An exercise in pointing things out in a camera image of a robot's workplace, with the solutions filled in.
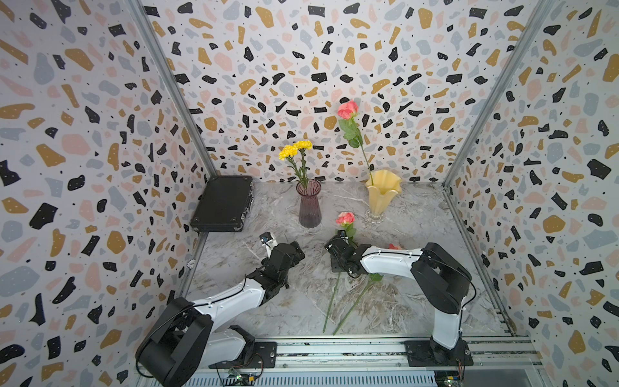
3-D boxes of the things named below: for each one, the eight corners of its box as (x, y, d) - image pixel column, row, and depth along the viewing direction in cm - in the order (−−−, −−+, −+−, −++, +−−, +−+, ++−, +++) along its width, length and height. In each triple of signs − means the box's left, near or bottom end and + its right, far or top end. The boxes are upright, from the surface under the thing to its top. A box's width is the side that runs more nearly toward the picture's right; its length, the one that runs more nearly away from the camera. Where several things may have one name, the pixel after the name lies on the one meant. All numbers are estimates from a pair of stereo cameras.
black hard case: (194, 233, 105) (188, 223, 100) (215, 185, 124) (210, 175, 119) (244, 233, 105) (240, 224, 100) (257, 185, 125) (254, 175, 119)
